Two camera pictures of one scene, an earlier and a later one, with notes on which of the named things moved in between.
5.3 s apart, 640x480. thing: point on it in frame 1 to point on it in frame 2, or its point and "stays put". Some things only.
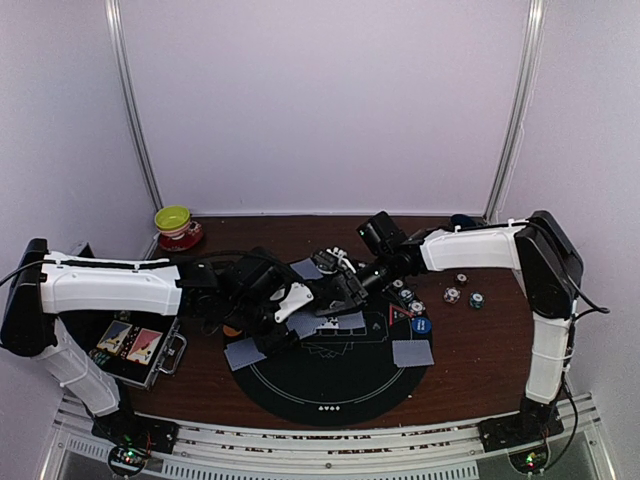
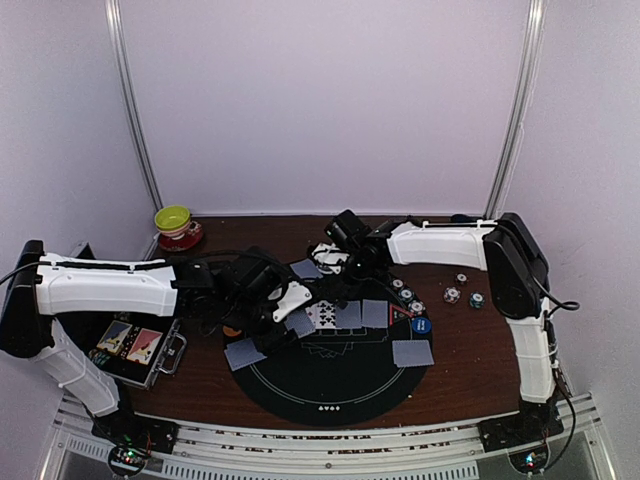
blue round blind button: (421, 325) stays put
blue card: (416, 352) stays put
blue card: (307, 269) stays put
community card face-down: (303, 323) to (374, 313)
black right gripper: (348, 286) to (349, 291)
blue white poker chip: (416, 307) stays put
